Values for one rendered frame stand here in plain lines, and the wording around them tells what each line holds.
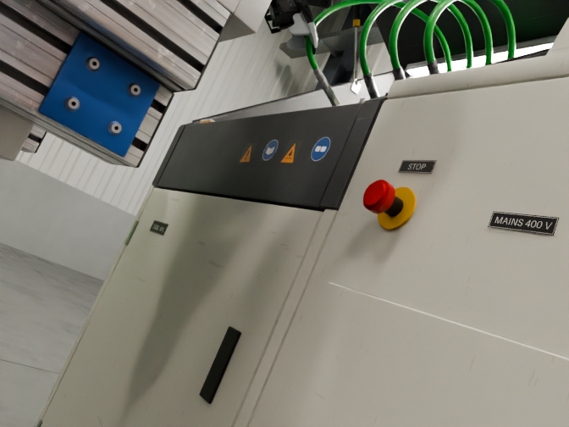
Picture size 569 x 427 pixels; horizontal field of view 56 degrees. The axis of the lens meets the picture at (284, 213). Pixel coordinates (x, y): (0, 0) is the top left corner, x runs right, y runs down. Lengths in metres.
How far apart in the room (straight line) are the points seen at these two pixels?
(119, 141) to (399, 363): 0.34
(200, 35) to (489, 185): 0.32
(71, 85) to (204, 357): 0.42
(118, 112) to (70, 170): 7.01
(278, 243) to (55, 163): 6.82
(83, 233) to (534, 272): 7.33
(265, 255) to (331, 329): 0.20
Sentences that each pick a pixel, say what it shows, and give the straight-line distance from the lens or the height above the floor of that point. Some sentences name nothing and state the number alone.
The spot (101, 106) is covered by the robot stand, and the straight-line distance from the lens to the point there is 0.55.
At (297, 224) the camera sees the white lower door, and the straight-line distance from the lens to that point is 0.72.
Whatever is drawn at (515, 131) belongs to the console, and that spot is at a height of 0.89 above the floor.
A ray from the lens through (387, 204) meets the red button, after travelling 0.56.
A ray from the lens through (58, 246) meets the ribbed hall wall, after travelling 7.60.
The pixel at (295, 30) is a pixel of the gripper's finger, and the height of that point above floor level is 1.22.
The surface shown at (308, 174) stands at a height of 0.84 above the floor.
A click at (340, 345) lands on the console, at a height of 0.64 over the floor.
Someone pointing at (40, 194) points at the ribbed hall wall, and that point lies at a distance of 7.45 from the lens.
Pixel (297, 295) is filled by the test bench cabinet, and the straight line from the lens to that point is 0.66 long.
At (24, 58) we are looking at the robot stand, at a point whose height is 0.76.
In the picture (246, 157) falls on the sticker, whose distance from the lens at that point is 0.93.
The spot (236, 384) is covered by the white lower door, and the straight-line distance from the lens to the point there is 0.71.
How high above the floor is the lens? 0.65
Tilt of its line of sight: 9 degrees up
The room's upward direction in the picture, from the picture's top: 23 degrees clockwise
